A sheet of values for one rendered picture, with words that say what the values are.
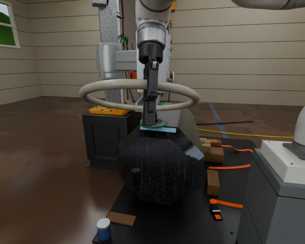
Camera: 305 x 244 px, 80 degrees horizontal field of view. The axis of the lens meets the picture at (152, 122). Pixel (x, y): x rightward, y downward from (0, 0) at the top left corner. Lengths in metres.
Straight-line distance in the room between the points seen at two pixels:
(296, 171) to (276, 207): 0.20
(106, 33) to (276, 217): 2.21
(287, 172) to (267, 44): 6.30
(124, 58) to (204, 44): 4.86
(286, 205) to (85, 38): 7.57
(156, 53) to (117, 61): 1.70
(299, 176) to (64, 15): 8.20
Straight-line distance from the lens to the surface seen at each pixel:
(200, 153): 1.60
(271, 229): 1.21
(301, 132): 1.17
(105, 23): 2.37
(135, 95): 4.79
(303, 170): 1.08
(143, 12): 0.59
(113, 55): 2.27
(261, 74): 7.13
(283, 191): 1.08
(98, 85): 0.59
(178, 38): 6.82
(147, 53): 0.55
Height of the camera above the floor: 1.33
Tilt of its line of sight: 18 degrees down
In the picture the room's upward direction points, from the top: straight up
